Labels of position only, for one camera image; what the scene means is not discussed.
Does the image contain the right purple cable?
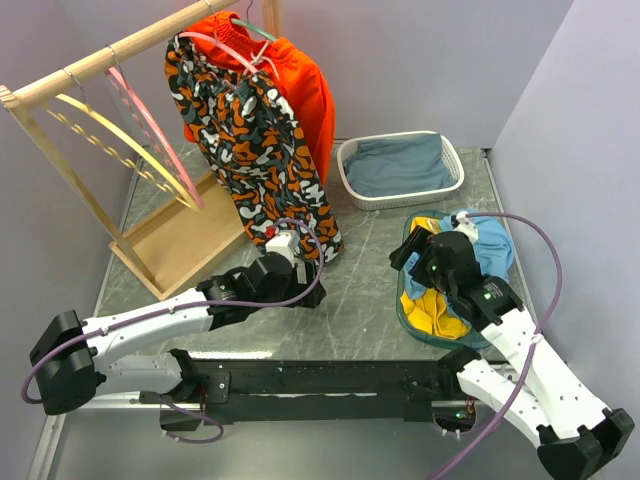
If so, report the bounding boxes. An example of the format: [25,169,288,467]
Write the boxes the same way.
[424,211,562,480]

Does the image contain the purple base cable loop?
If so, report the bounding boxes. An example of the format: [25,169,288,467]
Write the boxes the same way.
[149,392,225,445]

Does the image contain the yellow wooden hanger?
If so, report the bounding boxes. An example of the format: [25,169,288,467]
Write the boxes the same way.
[45,94,204,211]

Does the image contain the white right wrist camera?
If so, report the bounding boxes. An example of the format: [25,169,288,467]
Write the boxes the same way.
[451,211,479,243]

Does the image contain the white plastic basket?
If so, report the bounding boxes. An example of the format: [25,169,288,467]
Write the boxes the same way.
[336,130,465,210]

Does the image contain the grey-blue cloth in basket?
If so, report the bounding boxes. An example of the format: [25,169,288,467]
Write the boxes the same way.
[343,134,456,198]

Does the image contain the light pink hanger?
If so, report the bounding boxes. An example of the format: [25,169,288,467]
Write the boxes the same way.
[176,31,281,81]

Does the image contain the camouflage shorts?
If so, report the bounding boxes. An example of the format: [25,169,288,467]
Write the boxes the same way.
[164,36,344,262]

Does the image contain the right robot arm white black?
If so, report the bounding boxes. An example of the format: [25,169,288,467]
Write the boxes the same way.
[390,226,635,479]

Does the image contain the orange shorts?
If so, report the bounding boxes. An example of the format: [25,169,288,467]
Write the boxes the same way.
[187,11,336,182]

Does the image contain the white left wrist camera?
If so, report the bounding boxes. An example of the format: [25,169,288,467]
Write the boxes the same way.
[265,226,300,265]

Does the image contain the green hanger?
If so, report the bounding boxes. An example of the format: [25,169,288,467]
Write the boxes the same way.
[231,0,277,42]

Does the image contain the wooden clothes rack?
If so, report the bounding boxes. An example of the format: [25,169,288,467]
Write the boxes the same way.
[0,0,284,302]

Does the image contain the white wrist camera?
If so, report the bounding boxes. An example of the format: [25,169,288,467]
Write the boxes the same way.
[451,211,479,243]
[265,226,300,265]

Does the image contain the light blue shorts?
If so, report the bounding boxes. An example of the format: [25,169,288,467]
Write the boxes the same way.
[403,216,514,300]

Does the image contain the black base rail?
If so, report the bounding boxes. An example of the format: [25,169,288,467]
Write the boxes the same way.
[168,360,467,425]

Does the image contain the yellow shorts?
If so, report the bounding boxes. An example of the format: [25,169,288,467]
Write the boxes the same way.
[402,215,474,341]

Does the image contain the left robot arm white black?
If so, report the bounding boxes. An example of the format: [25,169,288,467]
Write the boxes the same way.
[21,253,326,416]

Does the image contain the teal transparent basket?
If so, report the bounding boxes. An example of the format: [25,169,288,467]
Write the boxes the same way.
[395,209,489,351]

